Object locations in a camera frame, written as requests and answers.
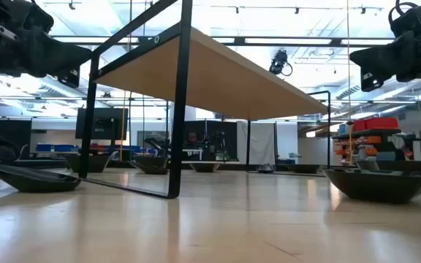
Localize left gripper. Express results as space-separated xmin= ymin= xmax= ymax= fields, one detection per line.
xmin=0 ymin=0 xmax=93 ymax=88

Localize black wavy square plate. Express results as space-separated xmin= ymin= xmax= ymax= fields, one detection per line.
xmin=355 ymin=159 xmax=421 ymax=173
xmin=64 ymin=153 xmax=112 ymax=174
xmin=132 ymin=156 xmax=170 ymax=169

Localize black pointed leaf plate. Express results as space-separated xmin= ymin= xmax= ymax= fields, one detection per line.
xmin=323 ymin=168 xmax=421 ymax=205

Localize small black square plate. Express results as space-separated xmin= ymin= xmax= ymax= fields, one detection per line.
xmin=287 ymin=164 xmax=323 ymax=175

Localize black overhead crossbeam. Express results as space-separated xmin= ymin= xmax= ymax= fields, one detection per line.
xmin=49 ymin=34 xmax=396 ymax=47

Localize red storage bin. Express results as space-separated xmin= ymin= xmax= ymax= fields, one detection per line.
xmin=352 ymin=116 xmax=399 ymax=132

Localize black partition panel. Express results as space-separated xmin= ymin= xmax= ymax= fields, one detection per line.
xmin=0 ymin=117 xmax=32 ymax=150

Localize black monitor screen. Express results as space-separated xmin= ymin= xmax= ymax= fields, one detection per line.
xmin=75 ymin=107 xmax=129 ymax=141

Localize storage rack with bins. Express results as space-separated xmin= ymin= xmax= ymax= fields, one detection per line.
xmin=333 ymin=127 xmax=421 ymax=161

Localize blue storage bins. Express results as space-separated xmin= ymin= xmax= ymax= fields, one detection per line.
xmin=35 ymin=143 xmax=80 ymax=153

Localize black teardrop plate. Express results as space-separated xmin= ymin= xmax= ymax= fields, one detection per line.
xmin=0 ymin=161 xmax=83 ymax=194
xmin=128 ymin=161 xmax=170 ymax=175

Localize white hanging curtain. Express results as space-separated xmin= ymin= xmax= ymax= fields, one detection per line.
xmin=236 ymin=121 xmax=278 ymax=165

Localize person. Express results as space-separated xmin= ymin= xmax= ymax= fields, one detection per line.
xmin=186 ymin=131 xmax=201 ymax=150

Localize wooden shelf riser black legs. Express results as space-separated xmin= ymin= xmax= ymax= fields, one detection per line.
xmin=78 ymin=0 xmax=332 ymax=200

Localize small grey domed object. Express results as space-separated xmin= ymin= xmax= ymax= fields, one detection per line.
xmin=256 ymin=163 xmax=277 ymax=174

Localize black backdrop board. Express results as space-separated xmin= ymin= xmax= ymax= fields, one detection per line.
xmin=183 ymin=120 xmax=239 ymax=161

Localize black oval leaf plate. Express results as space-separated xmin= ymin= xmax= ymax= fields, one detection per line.
xmin=188 ymin=161 xmax=222 ymax=173

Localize black ceiling camera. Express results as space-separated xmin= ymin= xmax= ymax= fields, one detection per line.
xmin=268 ymin=50 xmax=294 ymax=77

